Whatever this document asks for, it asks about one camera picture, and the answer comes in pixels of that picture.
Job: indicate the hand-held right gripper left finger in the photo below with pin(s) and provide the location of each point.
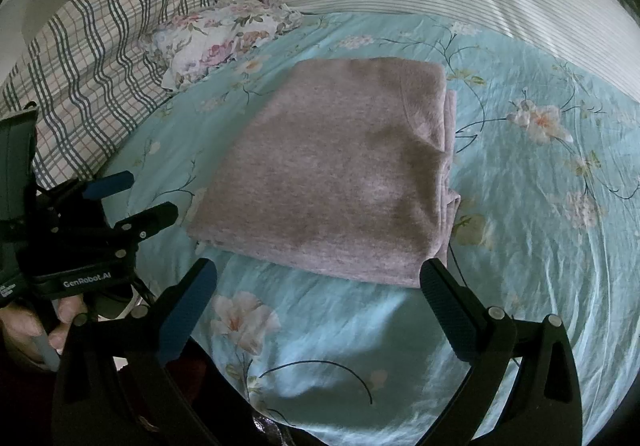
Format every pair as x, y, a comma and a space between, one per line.
187, 311

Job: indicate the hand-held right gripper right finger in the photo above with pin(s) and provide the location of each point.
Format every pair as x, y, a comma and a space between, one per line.
450, 316

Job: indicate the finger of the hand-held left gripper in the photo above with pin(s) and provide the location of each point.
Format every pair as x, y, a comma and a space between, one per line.
150, 218
110, 184

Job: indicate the grey pink sweater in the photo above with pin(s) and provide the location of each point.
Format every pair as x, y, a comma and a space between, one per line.
330, 166

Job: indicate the person's left hand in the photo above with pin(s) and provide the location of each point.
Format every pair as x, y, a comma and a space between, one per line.
20, 328

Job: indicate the teal floral bed sheet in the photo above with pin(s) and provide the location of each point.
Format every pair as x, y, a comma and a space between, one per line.
525, 251

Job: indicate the plaid blanket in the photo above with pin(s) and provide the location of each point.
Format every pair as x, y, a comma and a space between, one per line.
100, 51

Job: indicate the white floral pillow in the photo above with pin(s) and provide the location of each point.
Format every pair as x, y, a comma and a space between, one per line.
215, 36

